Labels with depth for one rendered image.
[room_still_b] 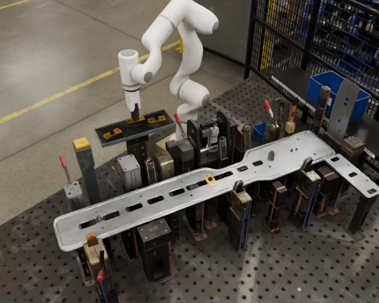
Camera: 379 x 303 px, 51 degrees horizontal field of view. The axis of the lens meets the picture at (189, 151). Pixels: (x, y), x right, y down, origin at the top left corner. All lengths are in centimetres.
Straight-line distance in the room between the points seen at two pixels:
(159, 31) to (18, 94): 307
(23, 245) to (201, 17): 137
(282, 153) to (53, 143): 235
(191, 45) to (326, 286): 128
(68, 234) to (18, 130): 248
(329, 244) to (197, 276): 67
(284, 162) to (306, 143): 20
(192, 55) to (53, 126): 228
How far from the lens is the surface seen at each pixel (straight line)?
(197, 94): 206
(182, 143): 191
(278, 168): 194
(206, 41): 479
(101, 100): 426
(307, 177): 187
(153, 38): 173
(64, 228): 173
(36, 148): 380
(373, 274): 207
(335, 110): 214
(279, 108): 205
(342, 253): 207
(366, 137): 221
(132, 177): 178
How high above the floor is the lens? 230
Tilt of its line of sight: 41 degrees down
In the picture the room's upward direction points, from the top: straight up
